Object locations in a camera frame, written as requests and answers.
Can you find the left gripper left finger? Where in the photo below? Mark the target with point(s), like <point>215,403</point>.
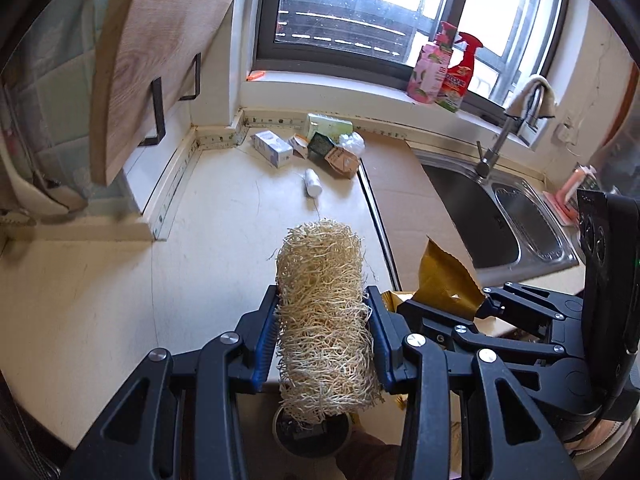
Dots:
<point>236,362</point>

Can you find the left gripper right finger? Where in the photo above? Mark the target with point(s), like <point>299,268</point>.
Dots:
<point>408,363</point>

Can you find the white blue medicine box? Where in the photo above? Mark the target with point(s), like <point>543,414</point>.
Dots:
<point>272,148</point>

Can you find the beige cloth on faucet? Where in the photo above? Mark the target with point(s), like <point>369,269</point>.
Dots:
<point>532,101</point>

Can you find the yellow brown paper bag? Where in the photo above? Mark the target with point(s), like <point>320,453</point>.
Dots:
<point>445,284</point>

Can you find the steel kitchen faucet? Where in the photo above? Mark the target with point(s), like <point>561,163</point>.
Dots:
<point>489,157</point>

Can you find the pink soap pump bottle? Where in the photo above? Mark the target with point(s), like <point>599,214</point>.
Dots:
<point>432,65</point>

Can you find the red spray cleaner bottle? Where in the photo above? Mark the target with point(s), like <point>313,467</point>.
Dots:
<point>458,77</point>

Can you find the brown kraft box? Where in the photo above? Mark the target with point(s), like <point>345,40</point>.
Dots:
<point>343,162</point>

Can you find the stainless steel double sink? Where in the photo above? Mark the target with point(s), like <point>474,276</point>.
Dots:
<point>507,229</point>

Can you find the wooden cutting board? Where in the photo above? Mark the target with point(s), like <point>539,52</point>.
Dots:
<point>142,41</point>

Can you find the small white pill bottle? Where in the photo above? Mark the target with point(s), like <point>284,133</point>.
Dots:
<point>313,184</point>

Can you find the clear plastic bag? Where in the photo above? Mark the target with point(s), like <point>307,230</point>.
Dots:
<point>352,142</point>

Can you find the pink dish brush holder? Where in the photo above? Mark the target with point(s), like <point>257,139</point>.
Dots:
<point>564,203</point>

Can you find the person's right hand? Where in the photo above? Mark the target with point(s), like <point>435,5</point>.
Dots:
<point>604,442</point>

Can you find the brown cardboard sheet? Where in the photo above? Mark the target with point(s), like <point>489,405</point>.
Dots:
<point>411,211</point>

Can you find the round black trash bin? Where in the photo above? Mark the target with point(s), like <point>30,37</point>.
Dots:
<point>315,441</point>

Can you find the dark green packet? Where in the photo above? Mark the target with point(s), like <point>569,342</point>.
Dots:
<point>320,145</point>

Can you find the beige loofah sponge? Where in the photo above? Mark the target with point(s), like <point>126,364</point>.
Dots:
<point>325,349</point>

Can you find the light green tissue pack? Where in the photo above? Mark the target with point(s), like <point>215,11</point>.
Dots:
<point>331,127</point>

